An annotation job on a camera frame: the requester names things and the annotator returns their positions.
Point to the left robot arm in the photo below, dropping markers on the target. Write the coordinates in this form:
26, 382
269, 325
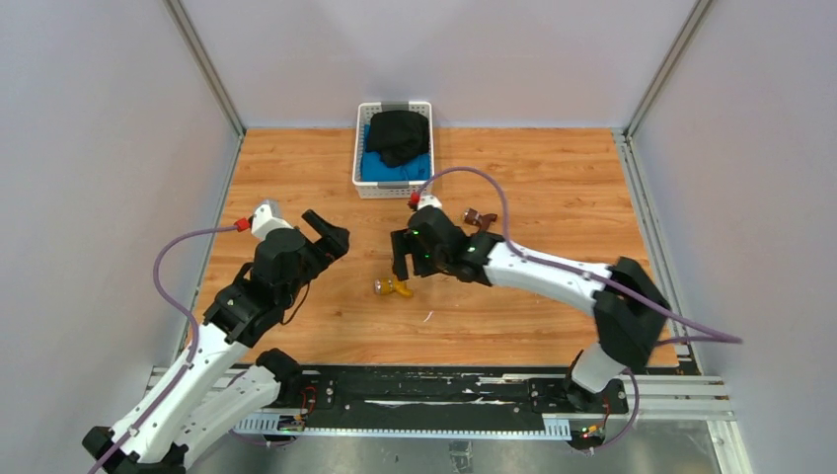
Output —
177, 421

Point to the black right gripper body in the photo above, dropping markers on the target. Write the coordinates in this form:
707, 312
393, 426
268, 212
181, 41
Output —
424, 263

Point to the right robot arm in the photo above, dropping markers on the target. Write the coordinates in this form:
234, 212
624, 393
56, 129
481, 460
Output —
621, 298

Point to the blue cloth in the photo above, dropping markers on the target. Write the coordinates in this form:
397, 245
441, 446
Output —
373, 169

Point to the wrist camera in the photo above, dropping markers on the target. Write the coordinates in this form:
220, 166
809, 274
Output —
428, 200
266, 218

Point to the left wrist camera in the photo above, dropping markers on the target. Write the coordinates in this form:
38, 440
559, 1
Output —
266, 218

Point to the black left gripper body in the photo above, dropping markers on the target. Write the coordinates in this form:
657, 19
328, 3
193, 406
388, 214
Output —
321, 253

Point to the aluminium frame rail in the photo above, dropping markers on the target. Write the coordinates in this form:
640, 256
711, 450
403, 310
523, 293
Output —
670, 398

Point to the brown faucet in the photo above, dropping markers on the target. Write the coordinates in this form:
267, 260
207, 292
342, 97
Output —
482, 221

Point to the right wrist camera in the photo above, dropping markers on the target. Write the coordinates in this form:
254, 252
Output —
428, 200

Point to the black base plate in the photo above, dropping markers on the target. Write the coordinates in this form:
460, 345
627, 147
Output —
449, 398

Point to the yellow brass faucet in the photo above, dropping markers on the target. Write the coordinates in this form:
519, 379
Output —
390, 285

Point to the black cloth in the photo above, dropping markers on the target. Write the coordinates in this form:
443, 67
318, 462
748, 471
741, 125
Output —
399, 136

